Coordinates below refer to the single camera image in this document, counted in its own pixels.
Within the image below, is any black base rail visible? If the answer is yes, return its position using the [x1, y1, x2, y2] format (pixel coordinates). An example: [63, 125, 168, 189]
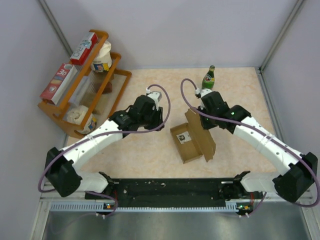
[83, 177, 265, 208]

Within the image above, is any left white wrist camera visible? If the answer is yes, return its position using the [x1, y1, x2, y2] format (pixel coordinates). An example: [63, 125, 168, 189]
[145, 88, 162, 110]

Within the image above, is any orange wooden shelf rack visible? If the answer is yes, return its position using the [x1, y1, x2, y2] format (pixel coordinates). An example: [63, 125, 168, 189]
[38, 29, 132, 139]

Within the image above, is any small clear plastic bag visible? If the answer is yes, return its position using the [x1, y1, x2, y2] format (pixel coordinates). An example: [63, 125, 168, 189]
[176, 131, 192, 144]

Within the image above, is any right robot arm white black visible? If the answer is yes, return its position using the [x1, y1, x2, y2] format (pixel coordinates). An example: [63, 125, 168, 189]
[195, 88, 318, 203]

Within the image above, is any white paper bag lower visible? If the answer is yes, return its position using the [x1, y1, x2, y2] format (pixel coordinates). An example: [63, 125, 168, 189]
[66, 105, 97, 135]

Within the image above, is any green glass bottle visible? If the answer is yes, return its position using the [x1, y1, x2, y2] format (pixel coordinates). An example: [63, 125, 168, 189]
[201, 65, 215, 90]

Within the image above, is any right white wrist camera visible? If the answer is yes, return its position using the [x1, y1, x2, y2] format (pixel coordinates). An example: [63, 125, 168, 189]
[194, 88, 212, 99]

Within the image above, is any white paper bag upper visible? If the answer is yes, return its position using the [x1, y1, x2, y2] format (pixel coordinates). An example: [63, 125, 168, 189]
[90, 40, 112, 73]

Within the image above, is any brown cardboard box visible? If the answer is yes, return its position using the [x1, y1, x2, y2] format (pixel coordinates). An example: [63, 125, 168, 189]
[170, 109, 216, 164]

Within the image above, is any white paper bag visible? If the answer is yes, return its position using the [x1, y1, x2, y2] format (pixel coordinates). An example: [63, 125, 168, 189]
[66, 105, 97, 135]
[90, 40, 112, 73]

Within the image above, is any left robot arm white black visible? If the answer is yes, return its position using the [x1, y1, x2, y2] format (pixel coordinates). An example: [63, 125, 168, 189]
[45, 91, 163, 199]

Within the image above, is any red white box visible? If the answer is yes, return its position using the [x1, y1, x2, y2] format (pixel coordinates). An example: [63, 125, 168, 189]
[39, 63, 78, 105]
[70, 31, 98, 66]

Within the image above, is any red white box lower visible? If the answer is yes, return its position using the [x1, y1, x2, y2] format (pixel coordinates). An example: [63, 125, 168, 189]
[39, 63, 78, 105]

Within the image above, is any red white box upper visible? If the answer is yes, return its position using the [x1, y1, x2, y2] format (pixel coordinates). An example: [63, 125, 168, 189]
[70, 31, 98, 66]

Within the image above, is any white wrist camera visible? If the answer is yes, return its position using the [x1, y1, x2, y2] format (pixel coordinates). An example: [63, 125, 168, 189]
[145, 88, 162, 110]
[194, 88, 212, 99]

